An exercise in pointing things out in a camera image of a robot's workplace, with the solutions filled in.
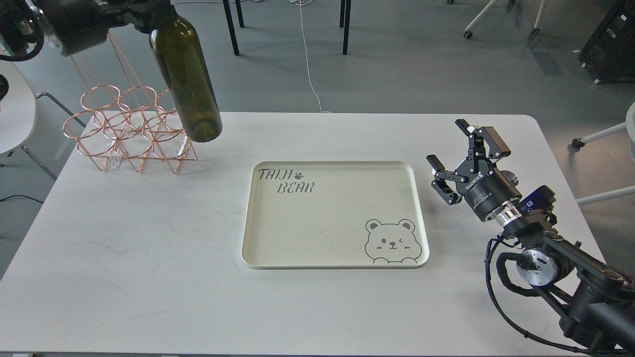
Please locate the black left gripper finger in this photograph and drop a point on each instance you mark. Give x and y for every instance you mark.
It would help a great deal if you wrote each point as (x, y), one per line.
(148, 15)

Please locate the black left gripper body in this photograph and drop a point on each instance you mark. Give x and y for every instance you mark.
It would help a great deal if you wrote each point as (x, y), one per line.
(72, 26)

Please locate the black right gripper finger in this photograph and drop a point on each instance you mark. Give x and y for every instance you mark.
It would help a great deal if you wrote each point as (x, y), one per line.
(450, 185)
(485, 148)

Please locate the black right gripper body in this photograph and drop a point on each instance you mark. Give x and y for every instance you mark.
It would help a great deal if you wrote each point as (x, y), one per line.
(487, 193)

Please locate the dark green wine bottle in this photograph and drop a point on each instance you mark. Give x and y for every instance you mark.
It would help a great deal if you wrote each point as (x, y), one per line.
(176, 46)

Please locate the steel double jigger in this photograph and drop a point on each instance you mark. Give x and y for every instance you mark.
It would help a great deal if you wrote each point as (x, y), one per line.
(510, 176)

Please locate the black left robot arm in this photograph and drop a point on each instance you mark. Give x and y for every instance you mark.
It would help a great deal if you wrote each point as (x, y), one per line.
(22, 36)

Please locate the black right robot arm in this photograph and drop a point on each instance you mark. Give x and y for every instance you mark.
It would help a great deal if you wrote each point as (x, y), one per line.
(595, 302)

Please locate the white chair left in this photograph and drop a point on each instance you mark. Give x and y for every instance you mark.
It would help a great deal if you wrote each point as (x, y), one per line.
(18, 112)

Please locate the white rolling chair legs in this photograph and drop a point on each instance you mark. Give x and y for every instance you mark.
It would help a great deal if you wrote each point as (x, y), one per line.
(496, 16)

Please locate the cream bear serving tray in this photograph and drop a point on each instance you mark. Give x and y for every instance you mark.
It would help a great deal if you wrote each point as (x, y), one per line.
(334, 214)

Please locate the black equipment case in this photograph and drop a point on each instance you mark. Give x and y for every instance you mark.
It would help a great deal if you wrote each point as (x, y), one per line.
(609, 54)

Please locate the copper wire wine rack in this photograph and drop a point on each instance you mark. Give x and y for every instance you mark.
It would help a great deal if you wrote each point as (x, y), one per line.
(134, 125)

